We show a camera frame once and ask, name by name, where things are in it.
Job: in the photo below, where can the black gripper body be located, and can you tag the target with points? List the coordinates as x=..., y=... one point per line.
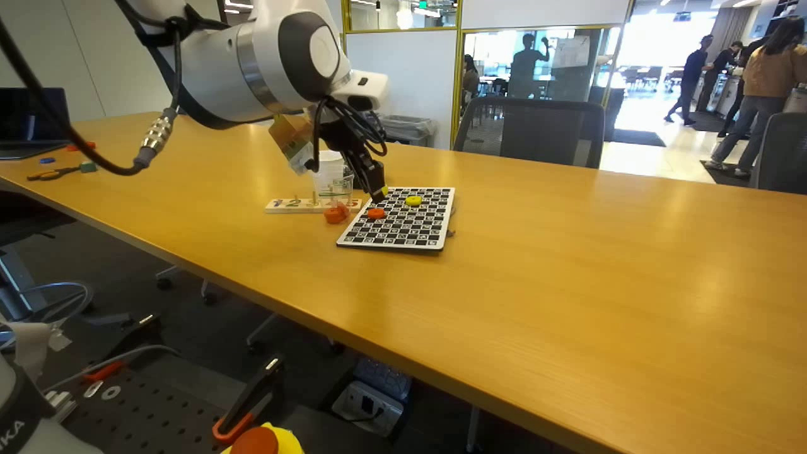
x=351, y=141

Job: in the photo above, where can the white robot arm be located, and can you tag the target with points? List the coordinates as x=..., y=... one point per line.
x=243, y=65

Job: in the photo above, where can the yellow round disc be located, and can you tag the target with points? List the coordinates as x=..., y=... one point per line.
x=414, y=200

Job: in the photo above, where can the grey office chair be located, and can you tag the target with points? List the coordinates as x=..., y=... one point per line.
x=408, y=131
x=786, y=160

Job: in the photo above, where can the black white checker calibration board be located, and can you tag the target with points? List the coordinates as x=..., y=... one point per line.
x=408, y=228

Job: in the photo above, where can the wooden number puzzle strip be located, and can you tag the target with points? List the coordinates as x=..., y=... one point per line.
x=303, y=205

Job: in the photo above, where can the yellow framed glass partition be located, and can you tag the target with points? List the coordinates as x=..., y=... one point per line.
x=458, y=84

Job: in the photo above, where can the person in dark clothes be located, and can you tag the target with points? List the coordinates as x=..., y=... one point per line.
x=695, y=78
x=530, y=64

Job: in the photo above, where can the grey floor outlet box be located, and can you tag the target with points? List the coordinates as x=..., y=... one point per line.
x=370, y=403

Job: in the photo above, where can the small orange object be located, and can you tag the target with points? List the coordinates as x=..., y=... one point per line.
x=80, y=146

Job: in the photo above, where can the yellow red emergency stop button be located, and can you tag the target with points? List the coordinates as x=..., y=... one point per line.
x=261, y=443

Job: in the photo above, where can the dark laptop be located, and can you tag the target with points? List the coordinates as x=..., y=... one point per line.
x=33, y=117

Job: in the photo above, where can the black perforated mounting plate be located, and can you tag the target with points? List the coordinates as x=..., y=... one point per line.
x=152, y=416

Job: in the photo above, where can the white rounded object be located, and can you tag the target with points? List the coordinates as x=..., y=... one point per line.
x=28, y=342

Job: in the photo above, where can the brown wrist camera box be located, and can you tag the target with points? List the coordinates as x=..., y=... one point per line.
x=292, y=136

